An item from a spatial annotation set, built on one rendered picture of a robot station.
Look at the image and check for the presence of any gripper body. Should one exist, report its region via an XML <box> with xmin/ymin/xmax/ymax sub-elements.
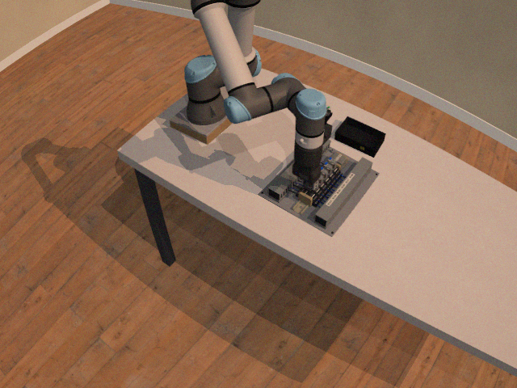
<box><xmin>292</xmin><ymin>116</ymin><xmax>332</xmax><ymax>184</ymax></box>

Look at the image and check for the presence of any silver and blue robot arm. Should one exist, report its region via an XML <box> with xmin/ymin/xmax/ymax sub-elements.
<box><xmin>184</xmin><ymin>0</ymin><xmax>326</xmax><ymax>138</ymax></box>

